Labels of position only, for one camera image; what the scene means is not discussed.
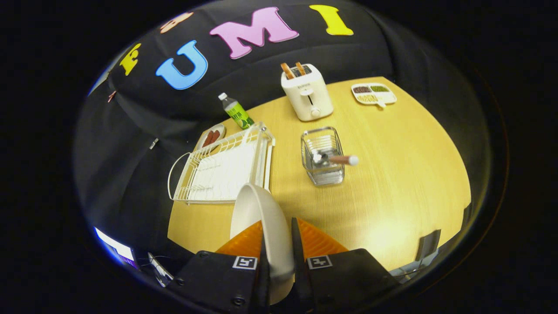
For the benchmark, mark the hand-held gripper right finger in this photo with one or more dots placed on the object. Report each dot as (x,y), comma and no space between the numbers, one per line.
(344,279)

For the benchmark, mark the brown toast slice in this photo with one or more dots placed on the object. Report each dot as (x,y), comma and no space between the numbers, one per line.
(287,70)
(301,69)

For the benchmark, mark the red sausage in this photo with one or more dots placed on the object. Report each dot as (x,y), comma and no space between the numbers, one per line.
(208,139)
(215,136)

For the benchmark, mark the dark grey upright panel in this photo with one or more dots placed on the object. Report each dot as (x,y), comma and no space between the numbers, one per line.
(428,244)

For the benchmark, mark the silver clip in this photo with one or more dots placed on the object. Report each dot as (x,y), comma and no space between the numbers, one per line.
(153,143)

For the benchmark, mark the lit computer screen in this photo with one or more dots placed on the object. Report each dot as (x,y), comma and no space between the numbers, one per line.
(115,247)

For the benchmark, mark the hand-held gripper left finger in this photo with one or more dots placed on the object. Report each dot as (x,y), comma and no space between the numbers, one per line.
(218,279)

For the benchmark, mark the beige round plate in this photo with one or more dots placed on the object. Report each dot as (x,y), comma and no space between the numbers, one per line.
(270,226)

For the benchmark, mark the green label plastic bottle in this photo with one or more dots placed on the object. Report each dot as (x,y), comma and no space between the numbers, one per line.
(237,114)

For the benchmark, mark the small oval white dish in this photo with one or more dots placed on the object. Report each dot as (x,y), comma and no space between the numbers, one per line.
(220,129)

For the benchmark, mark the pink clip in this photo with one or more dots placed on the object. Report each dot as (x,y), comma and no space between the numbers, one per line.
(112,96)

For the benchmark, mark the white divided snack tray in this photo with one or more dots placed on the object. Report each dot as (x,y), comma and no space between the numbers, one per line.
(375,99)

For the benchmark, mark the white toaster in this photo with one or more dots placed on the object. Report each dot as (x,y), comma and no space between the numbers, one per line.
(310,98)

